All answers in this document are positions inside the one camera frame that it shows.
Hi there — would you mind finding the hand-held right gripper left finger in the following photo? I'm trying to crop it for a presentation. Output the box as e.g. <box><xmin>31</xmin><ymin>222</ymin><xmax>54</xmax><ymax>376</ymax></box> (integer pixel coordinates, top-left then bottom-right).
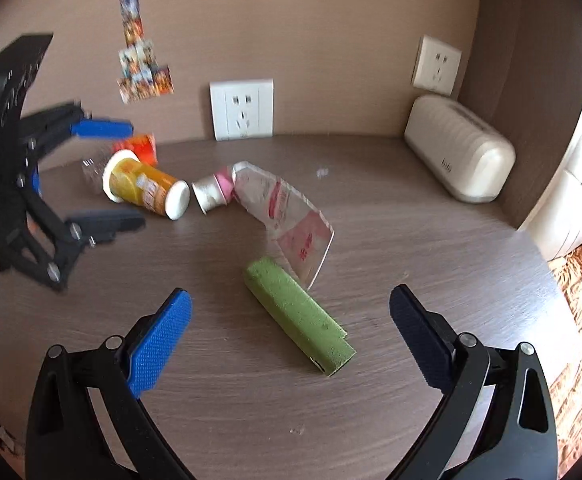
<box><xmin>25</xmin><ymin>288</ymin><xmax>193</xmax><ymax>480</ymax></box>

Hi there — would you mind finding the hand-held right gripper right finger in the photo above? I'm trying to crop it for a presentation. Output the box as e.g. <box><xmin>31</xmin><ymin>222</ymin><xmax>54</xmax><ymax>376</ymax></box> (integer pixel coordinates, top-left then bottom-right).
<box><xmin>387</xmin><ymin>284</ymin><xmax>558</xmax><ymax>480</ymax></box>

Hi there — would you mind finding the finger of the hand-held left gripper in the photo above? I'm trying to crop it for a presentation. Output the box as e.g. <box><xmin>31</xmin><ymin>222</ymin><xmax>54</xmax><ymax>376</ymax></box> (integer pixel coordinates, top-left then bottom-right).
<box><xmin>20</xmin><ymin>101</ymin><xmax>134</xmax><ymax>164</ymax></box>
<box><xmin>0</xmin><ymin>194</ymin><xmax>147</xmax><ymax>292</ymax></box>

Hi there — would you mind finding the clear bottle with orange label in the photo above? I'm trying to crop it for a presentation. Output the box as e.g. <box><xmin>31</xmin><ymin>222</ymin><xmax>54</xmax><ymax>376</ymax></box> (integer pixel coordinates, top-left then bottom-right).
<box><xmin>81</xmin><ymin>132</ymin><xmax>158</xmax><ymax>196</ymax></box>

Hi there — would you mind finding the yellow snack cup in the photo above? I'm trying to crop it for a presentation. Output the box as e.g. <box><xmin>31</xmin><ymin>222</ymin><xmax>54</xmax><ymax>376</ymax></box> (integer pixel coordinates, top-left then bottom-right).
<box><xmin>101</xmin><ymin>150</ymin><xmax>191</xmax><ymax>221</ymax></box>

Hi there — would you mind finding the small white pink cup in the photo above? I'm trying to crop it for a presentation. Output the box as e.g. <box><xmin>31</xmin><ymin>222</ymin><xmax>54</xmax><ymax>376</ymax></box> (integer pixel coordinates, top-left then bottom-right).
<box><xmin>191</xmin><ymin>168</ymin><xmax>236</xmax><ymax>216</ymax></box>

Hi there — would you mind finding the green rectangular box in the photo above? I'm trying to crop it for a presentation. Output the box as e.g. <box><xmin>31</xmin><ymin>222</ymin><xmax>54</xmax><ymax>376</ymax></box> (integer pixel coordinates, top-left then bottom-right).
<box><xmin>244</xmin><ymin>256</ymin><xmax>357</xmax><ymax>379</ymax></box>

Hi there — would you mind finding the cluster of picture stickers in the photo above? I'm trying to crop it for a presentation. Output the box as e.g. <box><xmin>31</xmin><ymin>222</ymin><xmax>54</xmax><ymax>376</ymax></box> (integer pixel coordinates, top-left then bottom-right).
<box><xmin>117</xmin><ymin>0</ymin><xmax>176</xmax><ymax>104</ymax></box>

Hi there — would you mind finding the cream plastic tissue box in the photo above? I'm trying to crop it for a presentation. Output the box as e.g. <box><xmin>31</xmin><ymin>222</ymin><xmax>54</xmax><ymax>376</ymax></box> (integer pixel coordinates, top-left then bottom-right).
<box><xmin>403</xmin><ymin>93</ymin><xmax>517</xmax><ymax>204</ymax></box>

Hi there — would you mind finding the cream padded headboard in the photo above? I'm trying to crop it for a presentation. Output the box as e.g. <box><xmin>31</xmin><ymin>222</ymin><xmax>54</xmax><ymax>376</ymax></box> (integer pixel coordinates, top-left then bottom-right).
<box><xmin>525</xmin><ymin>109</ymin><xmax>582</xmax><ymax>262</ymax></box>

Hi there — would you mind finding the large white wall socket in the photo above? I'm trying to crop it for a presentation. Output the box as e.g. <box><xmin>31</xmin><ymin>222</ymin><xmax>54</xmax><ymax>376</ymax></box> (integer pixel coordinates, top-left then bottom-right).
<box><xmin>209</xmin><ymin>78</ymin><xmax>275</xmax><ymax>142</ymax></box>

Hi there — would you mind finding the small white wall socket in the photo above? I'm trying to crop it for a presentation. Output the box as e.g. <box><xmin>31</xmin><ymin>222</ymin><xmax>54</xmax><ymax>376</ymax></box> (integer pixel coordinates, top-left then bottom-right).
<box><xmin>410</xmin><ymin>34</ymin><xmax>463</xmax><ymax>97</ymax></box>

